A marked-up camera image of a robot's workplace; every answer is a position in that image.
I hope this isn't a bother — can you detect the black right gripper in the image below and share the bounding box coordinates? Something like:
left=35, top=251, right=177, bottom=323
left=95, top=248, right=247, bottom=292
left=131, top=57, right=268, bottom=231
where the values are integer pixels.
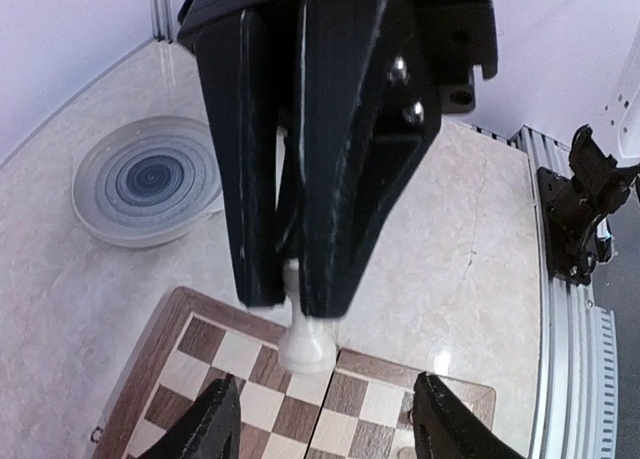
left=177, top=0, right=498, bottom=115

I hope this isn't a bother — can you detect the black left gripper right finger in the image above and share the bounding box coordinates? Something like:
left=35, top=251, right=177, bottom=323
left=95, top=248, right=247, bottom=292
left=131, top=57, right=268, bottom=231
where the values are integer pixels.
left=412, top=372, right=520, bottom=459

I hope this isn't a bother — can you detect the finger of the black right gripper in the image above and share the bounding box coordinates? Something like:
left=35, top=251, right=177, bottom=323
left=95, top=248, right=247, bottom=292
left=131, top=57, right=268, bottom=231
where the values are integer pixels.
left=194, top=10, right=284, bottom=308
left=294, top=0, right=441, bottom=319

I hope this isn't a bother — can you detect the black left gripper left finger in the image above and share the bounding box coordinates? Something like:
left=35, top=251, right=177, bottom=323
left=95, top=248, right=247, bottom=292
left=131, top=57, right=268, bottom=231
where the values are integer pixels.
left=140, top=374, right=241, bottom=459

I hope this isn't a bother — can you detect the white piece aloft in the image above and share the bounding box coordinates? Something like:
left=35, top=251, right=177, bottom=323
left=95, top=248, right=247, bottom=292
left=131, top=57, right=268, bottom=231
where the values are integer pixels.
left=278, top=259, right=337, bottom=374

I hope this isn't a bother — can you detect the wooden chess board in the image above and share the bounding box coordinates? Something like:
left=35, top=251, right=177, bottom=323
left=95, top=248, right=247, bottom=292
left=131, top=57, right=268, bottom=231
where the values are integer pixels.
left=94, top=286, right=499, bottom=459

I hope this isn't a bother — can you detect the white plate with spiral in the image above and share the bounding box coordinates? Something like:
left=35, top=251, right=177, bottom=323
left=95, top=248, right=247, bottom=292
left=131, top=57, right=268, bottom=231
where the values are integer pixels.
left=71, top=116, right=224, bottom=249

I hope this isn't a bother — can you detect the right aluminium corner post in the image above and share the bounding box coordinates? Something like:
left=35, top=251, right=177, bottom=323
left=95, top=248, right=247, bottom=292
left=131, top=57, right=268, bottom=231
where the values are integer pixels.
left=150, top=0, right=174, bottom=43

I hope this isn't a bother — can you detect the aluminium front rail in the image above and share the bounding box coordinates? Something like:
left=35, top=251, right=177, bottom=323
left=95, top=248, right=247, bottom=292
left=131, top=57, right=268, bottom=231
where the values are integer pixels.
left=513, top=126, right=618, bottom=458

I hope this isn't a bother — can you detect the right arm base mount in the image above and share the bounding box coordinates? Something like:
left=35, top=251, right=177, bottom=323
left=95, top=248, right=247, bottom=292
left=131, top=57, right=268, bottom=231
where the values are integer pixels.
left=536, top=124, right=639, bottom=286

